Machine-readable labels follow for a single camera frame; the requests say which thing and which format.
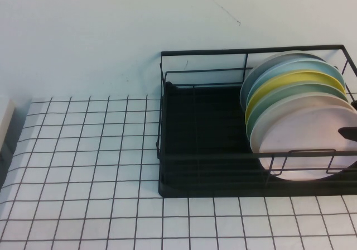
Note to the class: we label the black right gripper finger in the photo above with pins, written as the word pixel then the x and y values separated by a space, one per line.
pixel 354 103
pixel 351 133

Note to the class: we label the pink plate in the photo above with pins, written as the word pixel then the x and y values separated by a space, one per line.
pixel 306 132

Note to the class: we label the yellow plate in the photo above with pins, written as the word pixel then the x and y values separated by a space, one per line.
pixel 306 78

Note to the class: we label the green plate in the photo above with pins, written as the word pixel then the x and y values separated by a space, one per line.
pixel 301 89

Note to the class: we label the light blue plate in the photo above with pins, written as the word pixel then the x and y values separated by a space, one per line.
pixel 306 66

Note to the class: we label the cream plate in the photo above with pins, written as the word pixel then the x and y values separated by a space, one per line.
pixel 293 103

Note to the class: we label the grey plate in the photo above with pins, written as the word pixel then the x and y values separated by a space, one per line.
pixel 259 68

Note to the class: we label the black drip tray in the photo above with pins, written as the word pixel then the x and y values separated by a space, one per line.
pixel 209 116

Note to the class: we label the white black-grid table cloth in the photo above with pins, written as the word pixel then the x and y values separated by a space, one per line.
pixel 83 177

